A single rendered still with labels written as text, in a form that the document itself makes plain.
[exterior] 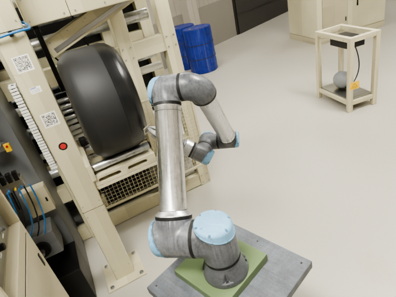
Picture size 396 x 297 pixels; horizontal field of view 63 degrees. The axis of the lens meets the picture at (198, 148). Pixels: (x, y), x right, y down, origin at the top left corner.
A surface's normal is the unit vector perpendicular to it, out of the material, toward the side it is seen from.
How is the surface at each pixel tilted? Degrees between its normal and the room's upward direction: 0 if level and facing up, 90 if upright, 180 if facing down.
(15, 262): 0
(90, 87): 59
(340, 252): 0
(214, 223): 4
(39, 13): 90
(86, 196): 90
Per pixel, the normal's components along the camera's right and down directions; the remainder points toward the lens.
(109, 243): 0.44, 0.37
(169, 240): -0.30, -0.06
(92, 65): 0.11, -0.44
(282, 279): -0.21, -0.85
